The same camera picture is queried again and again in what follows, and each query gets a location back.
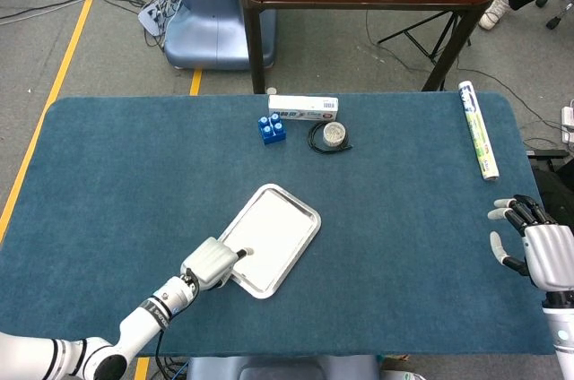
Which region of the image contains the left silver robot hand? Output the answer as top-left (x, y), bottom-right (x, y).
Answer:
top-left (179, 237), bottom-right (255, 292)

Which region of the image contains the white wall-side power strip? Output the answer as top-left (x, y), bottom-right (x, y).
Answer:
top-left (561, 105), bottom-right (574, 144)

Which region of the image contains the coiled black cable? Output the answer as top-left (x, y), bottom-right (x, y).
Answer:
top-left (307, 121), bottom-right (354, 153)

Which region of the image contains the white toothpaste box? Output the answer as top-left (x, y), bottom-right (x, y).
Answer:
top-left (267, 94), bottom-right (340, 122)

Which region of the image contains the white sneaker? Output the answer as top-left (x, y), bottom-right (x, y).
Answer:
top-left (477, 0), bottom-right (512, 30)

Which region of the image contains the small clear round jar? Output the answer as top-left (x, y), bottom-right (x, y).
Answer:
top-left (321, 123), bottom-right (347, 147)

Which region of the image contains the black tripod stand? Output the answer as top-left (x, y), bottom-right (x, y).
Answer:
top-left (378, 10), bottom-right (473, 65)

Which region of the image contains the blue building block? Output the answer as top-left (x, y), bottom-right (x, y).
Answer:
top-left (257, 113), bottom-right (288, 147)

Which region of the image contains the plastic wrap roll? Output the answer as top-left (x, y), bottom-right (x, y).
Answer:
top-left (457, 80), bottom-right (500, 182)

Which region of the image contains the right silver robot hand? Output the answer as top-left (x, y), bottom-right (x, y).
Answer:
top-left (487, 194), bottom-right (574, 294)

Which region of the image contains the white floor power strip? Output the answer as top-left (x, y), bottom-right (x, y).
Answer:
top-left (137, 0), bottom-right (180, 36)

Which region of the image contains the blue felt table cover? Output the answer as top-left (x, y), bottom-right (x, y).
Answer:
top-left (0, 92), bottom-right (561, 359)

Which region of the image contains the white paper sheet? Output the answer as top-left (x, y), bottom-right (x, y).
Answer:
top-left (229, 189), bottom-right (311, 288)

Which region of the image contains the black office chair base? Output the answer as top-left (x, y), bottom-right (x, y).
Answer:
top-left (535, 0), bottom-right (574, 30)

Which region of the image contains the lavender blue robot base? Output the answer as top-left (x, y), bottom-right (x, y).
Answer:
top-left (163, 0), bottom-right (277, 71)

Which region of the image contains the silver metal tray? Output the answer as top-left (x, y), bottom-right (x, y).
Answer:
top-left (209, 183), bottom-right (322, 299)

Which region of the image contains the black chair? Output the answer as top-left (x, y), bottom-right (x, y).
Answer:
top-left (526, 149), bottom-right (574, 224)

